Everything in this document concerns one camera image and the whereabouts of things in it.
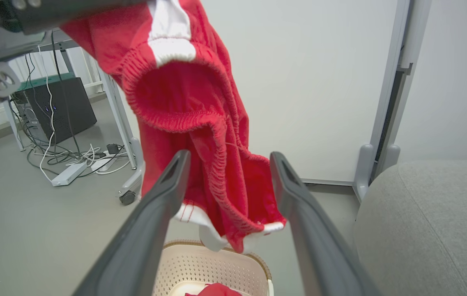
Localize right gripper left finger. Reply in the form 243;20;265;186
72;150;191;296

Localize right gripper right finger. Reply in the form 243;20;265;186
269;151;382;296

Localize red jersey with black number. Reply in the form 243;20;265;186
184;283;243;296

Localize red shorts with white stripe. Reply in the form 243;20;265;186
60;0;287;253

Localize beige perforated laundry basket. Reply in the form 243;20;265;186
152;240;275;296

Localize grey fabric seat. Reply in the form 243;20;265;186
352;160;467;296

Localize green board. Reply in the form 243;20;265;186
15;73;76;92

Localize black computer tower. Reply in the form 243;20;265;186
14;77;97;144

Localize white frame desk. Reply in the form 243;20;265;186
2;29;106;153

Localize white hanging cable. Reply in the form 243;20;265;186
36;45;59;183

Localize black floor cable bundle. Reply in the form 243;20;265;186
23;119;94;177

